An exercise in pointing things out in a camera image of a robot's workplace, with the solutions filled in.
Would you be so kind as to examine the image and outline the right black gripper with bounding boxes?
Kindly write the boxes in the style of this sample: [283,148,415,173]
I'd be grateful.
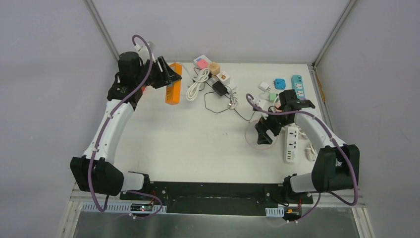
[255,106,292,145]

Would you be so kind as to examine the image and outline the orange power strip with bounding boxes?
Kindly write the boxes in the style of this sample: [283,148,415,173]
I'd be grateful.
[165,63,182,105]

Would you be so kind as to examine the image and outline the tan cube adapter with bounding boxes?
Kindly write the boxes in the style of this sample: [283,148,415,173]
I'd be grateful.
[208,61,220,75]

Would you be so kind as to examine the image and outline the long white power strip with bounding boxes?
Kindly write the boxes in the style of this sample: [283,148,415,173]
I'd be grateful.
[193,55,237,93]

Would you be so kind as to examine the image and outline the pink adapter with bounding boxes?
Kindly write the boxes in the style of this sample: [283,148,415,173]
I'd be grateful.
[196,59,209,69]

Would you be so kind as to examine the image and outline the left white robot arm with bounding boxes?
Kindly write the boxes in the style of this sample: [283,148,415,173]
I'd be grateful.
[70,52,182,201]

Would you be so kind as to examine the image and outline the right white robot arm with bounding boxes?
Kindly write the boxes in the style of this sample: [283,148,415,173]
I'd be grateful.
[246,89,360,203]

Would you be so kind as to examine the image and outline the green plug adapter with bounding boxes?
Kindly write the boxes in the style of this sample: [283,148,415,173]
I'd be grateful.
[268,93,278,103]

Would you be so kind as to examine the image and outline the white charger plug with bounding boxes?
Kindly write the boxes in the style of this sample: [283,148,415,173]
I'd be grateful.
[258,82,270,92]

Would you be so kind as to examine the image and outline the blue plug adapter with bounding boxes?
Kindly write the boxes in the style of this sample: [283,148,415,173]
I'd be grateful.
[273,78,286,90]

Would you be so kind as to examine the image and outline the black power adapter brick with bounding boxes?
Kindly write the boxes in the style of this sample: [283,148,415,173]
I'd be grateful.
[211,81,228,96]

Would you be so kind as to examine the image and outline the teal power strip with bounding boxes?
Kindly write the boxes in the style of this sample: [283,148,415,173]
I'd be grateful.
[291,75,306,99]

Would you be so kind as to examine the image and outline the pink thin cable loop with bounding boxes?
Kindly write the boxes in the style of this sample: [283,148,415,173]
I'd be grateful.
[244,119,278,151]

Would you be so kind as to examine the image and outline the white power strip cable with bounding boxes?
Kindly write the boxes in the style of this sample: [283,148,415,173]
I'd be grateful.
[182,64,212,102]

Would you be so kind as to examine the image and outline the black thin cable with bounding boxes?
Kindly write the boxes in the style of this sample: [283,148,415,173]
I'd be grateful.
[193,65,258,122]

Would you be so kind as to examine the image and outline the white bundled cable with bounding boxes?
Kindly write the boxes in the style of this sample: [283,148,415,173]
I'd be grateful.
[297,131,317,162]

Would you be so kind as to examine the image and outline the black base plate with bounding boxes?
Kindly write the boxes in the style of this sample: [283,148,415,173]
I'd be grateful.
[141,181,314,216]

